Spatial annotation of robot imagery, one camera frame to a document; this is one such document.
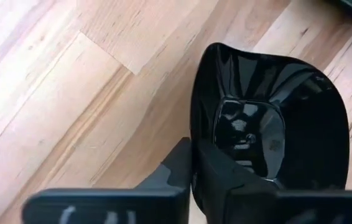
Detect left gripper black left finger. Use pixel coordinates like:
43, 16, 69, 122
21, 136, 193, 224

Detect glossy black leaf-shaped mini plate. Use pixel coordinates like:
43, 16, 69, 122
189, 42, 350, 218

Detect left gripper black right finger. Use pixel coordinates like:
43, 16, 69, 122
193, 139, 352, 224

